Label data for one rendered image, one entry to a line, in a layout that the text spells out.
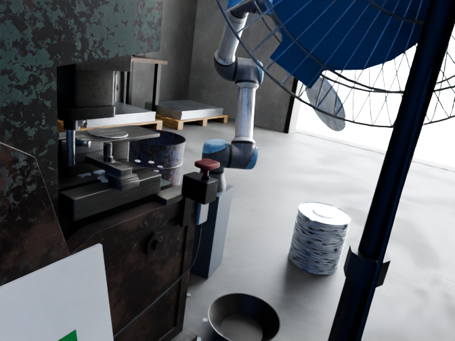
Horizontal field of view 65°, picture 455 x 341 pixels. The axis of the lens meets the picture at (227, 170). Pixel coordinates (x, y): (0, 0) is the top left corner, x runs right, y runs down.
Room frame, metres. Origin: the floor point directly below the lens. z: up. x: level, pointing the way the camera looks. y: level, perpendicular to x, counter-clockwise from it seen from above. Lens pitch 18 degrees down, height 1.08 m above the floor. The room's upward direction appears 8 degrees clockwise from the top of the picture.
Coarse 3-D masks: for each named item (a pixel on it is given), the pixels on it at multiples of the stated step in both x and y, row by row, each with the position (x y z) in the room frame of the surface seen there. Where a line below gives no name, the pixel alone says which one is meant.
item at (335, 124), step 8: (312, 88) 1.59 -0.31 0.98; (328, 88) 1.45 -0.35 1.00; (312, 96) 1.63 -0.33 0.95; (320, 96) 1.57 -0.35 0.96; (328, 96) 1.48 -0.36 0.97; (312, 104) 1.67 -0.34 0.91; (320, 104) 1.60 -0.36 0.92; (328, 104) 1.53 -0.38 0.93; (336, 104) 1.45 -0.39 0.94; (320, 112) 1.62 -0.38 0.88; (336, 112) 1.48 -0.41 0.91; (344, 112) 1.42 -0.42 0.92; (328, 120) 1.58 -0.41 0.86; (336, 120) 1.51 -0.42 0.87; (336, 128) 1.54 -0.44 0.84; (344, 128) 1.48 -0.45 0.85
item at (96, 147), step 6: (60, 138) 0.99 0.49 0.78; (78, 138) 1.02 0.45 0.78; (84, 138) 1.03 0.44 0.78; (90, 138) 1.04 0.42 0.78; (60, 144) 0.98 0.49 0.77; (78, 144) 0.96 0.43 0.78; (96, 144) 0.99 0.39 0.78; (102, 144) 1.01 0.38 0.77; (60, 150) 0.98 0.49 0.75; (78, 150) 0.94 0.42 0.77; (84, 150) 0.96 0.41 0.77; (90, 150) 0.97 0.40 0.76; (96, 150) 0.99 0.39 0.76; (102, 150) 1.01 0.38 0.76; (78, 156) 0.94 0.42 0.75; (84, 156) 0.96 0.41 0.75
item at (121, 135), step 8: (96, 128) 1.15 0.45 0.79; (104, 128) 1.16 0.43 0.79; (112, 128) 1.20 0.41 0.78; (120, 128) 1.21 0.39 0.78; (128, 128) 1.23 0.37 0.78; (136, 128) 1.25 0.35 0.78; (144, 128) 1.27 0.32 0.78; (88, 136) 1.06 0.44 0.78; (96, 136) 1.06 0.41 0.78; (104, 136) 1.06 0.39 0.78; (112, 136) 1.08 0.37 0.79; (120, 136) 1.09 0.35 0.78; (128, 136) 1.12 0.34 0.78; (136, 136) 1.14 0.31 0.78; (144, 136) 1.16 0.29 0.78; (152, 136) 1.19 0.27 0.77; (104, 144) 1.02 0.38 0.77; (112, 144) 1.07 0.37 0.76; (120, 144) 1.10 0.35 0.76; (128, 144) 1.13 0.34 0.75; (104, 152) 1.08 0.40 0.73; (112, 152) 1.07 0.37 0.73; (120, 152) 1.10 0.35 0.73; (128, 152) 1.13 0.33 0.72; (128, 160) 1.13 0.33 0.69
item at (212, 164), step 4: (196, 160) 1.03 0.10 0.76; (200, 160) 1.03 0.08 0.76; (204, 160) 1.04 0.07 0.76; (208, 160) 1.05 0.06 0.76; (212, 160) 1.05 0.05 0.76; (196, 164) 1.01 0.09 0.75; (200, 164) 1.00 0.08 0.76; (204, 164) 1.00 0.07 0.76; (208, 164) 1.01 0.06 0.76; (212, 164) 1.01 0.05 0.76; (216, 164) 1.03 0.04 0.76; (204, 168) 1.00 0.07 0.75; (208, 168) 1.00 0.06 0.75; (212, 168) 1.01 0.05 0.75; (204, 172) 1.03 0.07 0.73; (208, 172) 1.03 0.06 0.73; (204, 176) 1.03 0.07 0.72
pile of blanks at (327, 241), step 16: (304, 224) 1.78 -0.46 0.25; (320, 224) 1.71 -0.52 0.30; (304, 240) 1.75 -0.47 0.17; (320, 240) 1.72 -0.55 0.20; (336, 240) 1.72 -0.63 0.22; (288, 256) 1.84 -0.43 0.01; (304, 256) 1.73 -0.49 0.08; (320, 256) 1.70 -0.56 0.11; (336, 256) 1.73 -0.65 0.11; (320, 272) 1.71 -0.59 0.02
